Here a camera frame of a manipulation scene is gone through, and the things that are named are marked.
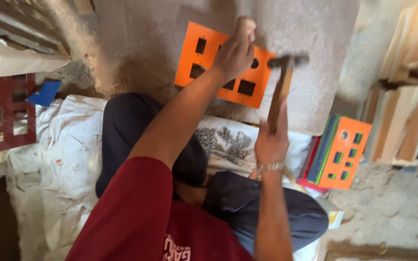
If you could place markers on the person's right hand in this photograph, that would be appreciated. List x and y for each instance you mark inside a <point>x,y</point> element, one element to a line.
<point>272,148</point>

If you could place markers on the person's left hand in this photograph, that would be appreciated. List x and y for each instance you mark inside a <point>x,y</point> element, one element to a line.
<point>235,54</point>

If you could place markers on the person's right fingers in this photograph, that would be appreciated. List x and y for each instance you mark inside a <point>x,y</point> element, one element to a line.
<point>279,121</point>

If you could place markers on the person's left fingers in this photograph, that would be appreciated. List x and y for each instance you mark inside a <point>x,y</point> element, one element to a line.
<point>247,29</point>

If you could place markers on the orange panel with cutouts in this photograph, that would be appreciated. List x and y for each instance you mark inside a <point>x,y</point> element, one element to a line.
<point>205,58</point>

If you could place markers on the grey stone work block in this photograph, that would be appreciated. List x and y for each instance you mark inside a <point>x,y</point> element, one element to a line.
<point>303,36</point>

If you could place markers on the pile of small nails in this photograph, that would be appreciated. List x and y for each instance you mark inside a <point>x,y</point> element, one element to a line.
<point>227,143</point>

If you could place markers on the stack of coloured cutout panels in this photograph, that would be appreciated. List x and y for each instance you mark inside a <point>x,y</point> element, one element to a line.
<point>343,156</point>

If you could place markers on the small yellow white packet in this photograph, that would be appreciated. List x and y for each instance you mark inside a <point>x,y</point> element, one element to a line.
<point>335,219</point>

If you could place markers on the heap of wooden boxes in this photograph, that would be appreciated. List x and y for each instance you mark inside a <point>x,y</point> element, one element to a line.
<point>405,119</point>

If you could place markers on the blue panel offcut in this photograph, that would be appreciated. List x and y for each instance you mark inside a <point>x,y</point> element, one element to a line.
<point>45,93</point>

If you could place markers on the white woven sack cloth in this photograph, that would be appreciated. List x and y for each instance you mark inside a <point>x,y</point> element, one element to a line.
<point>67,156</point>

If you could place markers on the wooden planks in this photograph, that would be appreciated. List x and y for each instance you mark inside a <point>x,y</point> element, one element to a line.
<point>16,25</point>

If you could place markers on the dark red cutout panel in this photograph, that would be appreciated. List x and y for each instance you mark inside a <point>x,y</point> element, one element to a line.
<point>5,108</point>

